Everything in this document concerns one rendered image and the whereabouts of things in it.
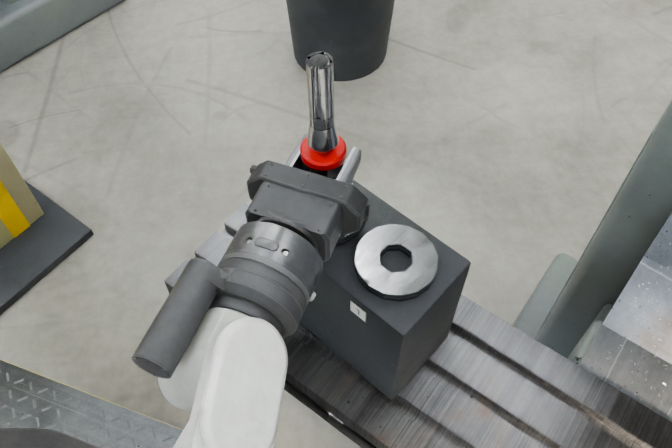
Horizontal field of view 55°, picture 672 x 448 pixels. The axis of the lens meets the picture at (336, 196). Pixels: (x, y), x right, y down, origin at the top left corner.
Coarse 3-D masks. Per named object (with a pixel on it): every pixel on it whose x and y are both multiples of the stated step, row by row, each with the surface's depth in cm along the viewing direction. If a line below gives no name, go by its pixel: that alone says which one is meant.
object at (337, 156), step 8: (304, 144) 66; (344, 144) 65; (304, 152) 65; (312, 152) 65; (336, 152) 65; (344, 152) 65; (304, 160) 65; (312, 160) 64; (320, 160) 64; (328, 160) 64; (336, 160) 64; (312, 168) 65; (320, 168) 64; (328, 168) 64
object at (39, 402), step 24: (0, 360) 143; (0, 384) 140; (24, 384) 140; (48, 384) 140; (0, 408) 137; (24, 408) 137; (48, 408) 137; (72, 408) 137; (96, 408) 137; (120, 408) 137; (72, 432) 134; (96, 432) 134; (120, 432) 134; (144, 432) 134; (168, 432) 134
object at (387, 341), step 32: (384, 224) 74; (416, 224) 74; (352, 256) 71; (384, 256) 71; (416, 256) 70; (448, 256) 71; (320, 288) 73; (352, 288) 69; (384, 288) 67; (416, 288) 67; (448, 288) 69; (320, 320) 80; (352, 320) 72; (384, 320) 67; (416, 320) 66; (448, 320) 79; (352, 352) 79; (384, 352) 72; (416, 352) 75; (384, 384) 78
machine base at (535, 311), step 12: (552, 264) 182; (564, 264) 181; (552, 276) 179; (564, 276) 179; (540, 288) 177; (552, 288) 176; (528, 300) 176; (540, 300) 174; (552, 300) 174; (528, 312) 172; (540, 312) 172; (516, 324) 171; (528, 324) 170; (540, 324) 170
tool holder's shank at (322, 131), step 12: (312, 60) 57; (324, 60) 56; (312, 72) 56; (324, 72) 56; (312, 84) 57; (324, 84) 57; (312, 96) 59; (324, 96) 58; (312, 108) 60; (324, 108) 59; (312, 120) 61; (324, 120) 61; (312, 132) 62; (324, 132) 62; (336, 132) 63; (312, 144) 63; (324, 144) 63; (336, 144) 64
